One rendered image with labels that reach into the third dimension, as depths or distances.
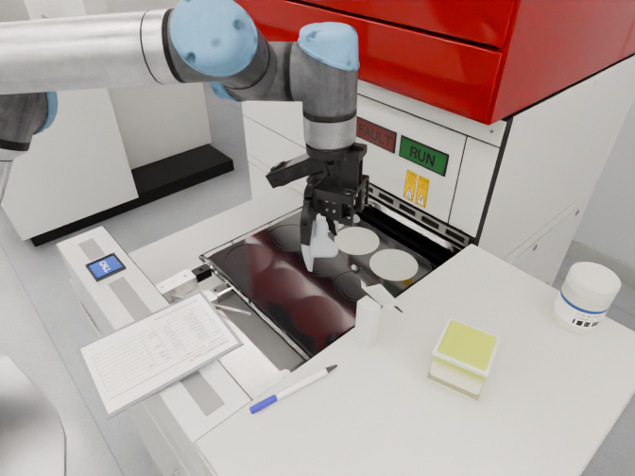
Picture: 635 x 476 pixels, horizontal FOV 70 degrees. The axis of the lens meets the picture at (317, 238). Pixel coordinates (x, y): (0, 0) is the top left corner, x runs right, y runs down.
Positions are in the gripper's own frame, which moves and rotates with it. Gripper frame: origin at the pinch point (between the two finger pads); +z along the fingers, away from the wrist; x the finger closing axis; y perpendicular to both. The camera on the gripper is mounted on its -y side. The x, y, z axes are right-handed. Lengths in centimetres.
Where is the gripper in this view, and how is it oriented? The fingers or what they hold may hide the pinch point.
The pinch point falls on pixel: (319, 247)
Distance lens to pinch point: 78.3
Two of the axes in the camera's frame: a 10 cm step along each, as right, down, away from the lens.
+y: 9.1, 2.3, -3.5
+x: 4.2, -5.5, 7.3
